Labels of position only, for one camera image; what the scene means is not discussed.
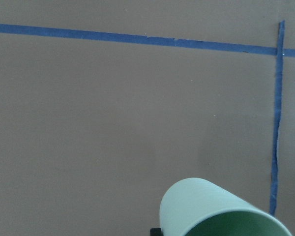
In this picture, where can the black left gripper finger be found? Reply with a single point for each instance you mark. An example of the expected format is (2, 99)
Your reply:
(155, 232)

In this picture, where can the mint green cup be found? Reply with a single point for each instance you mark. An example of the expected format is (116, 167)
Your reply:
(198, 207)

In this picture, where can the brown paper table cover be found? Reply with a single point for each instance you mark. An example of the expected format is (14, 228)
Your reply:
(92, 132)

